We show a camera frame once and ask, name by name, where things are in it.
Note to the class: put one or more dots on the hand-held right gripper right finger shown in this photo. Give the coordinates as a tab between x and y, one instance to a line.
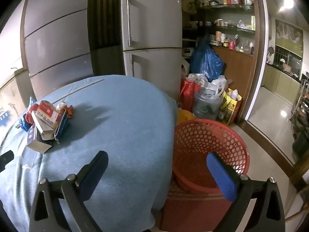
221	174

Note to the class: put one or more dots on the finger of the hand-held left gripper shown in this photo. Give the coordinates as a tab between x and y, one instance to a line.
6	159

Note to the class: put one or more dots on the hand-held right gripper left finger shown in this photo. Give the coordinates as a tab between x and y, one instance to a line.
89	183

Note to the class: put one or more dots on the silver blister pack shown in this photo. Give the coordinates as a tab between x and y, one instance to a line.
31	135

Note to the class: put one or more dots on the red plastic basket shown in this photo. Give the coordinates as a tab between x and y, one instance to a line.
193	135

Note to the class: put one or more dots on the small white cardboard box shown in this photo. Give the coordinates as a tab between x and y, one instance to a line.
42	128

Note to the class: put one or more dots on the red plastic bag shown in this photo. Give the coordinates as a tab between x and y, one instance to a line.
31	114

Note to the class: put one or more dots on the orange and red cardboard box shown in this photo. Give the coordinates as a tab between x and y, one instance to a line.
48	111

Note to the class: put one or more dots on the orange plastic bag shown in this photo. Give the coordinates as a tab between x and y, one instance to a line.
69	111

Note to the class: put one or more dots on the white plastic bag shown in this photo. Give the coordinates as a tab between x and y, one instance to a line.
185	66
61	106
217	83

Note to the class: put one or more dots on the light blue tablecloth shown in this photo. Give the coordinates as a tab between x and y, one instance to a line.
115	137

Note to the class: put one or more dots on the white chest freezer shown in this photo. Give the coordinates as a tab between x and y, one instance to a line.
9	96

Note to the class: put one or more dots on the yellow shopping bag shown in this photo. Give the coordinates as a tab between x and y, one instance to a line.
231	108

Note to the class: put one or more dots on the yellow plastic basin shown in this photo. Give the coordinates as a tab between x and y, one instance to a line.
184	117

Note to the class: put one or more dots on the clear water jug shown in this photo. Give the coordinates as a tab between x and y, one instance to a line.
205	106

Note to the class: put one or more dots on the red gift bag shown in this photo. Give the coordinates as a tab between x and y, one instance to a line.
189	94

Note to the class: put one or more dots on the clear plastic bag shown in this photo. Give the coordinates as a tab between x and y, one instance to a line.
196	78

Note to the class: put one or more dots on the thin white rod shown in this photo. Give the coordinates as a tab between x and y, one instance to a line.
89	84

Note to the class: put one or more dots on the metal storage rack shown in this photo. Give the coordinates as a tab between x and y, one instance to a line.
301	106

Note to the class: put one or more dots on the kitchen counter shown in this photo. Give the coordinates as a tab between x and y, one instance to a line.
277	82

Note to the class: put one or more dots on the wooden shelf cabinet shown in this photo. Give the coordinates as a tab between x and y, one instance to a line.
236	62

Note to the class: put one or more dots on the large blue plastic bag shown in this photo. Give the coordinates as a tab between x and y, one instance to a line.
205	60

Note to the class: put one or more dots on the grey panelled cabinet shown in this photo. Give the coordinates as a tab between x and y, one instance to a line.
55	29

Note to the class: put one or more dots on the silver refrigerator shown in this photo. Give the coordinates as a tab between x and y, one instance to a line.
154	17

